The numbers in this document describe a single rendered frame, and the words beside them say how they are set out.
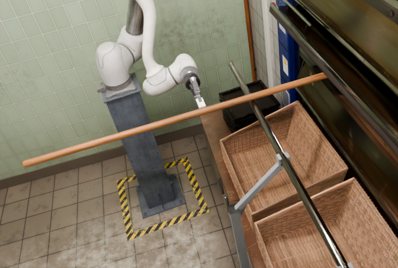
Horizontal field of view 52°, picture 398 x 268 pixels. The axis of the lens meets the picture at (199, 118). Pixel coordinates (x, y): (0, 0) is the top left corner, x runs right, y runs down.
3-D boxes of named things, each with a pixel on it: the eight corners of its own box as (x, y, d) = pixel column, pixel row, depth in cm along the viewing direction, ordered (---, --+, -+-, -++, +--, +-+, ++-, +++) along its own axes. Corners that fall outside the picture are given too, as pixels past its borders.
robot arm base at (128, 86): (96, 85, 245) (93, 77, 242) (132, 74, 248) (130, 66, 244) (99, 102, 231) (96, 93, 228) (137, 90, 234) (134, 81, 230)
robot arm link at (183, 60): (202, 76, 204) (180, 89, 206) (196, 61, 216) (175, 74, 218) (193, 60, 198) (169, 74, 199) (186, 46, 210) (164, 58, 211)
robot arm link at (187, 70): (199, 78, 205) (202, 85, 200) (182, 84, 204) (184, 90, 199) (196, 64, 199) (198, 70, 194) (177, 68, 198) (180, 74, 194)
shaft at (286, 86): (23, 169, 172) (21, 164, 170) (25, 164, 174) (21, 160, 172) (400, 57, 182) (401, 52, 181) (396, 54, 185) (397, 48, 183)
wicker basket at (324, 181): (299, 135, 242) (298, 98, 225) (347, 206, 199) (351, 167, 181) (221, 158, 239) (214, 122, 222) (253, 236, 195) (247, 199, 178)
